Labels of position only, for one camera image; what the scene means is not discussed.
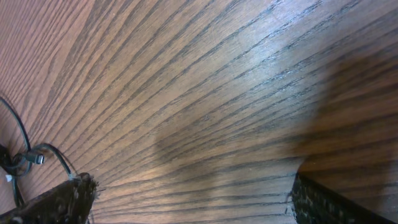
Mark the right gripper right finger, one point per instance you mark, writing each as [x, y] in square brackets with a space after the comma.
[313, 203]

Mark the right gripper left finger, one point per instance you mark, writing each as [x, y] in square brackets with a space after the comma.
[68, 203]

